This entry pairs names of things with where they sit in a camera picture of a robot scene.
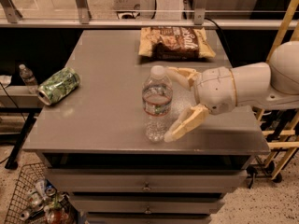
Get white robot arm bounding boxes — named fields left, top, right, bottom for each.
left=164, top=41, right=299, bottom=142

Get yellow wheeled cart frame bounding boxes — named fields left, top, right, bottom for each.
left=247, top=0, right=299, bottom=189

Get small background water bottle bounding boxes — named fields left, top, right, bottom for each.
left=19, top=64, right=38, bottom=94

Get wire basket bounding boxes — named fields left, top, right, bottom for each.
left=4, top=163, right=77, bottom=224

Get metal railing with posts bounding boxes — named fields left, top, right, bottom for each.
left=0, top=0, right=298, bottom=29

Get cans in basket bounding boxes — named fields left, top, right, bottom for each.
left=19, top=179, right=69, bottom=224

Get grey drawer cabinet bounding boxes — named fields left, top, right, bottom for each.
left=24, top=30, right=269, bottom=224

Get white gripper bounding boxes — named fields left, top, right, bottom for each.
left=164, top=66, right=236, bottom=143

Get brown chip bag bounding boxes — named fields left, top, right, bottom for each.
left=138, top=26, right=216, bottom=60

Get green soda can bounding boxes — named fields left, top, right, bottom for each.
left=37, top=67, right=80, bottom=105

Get clear plastic water bottle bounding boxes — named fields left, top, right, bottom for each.
left=142, top=65, right=173, bottom=143

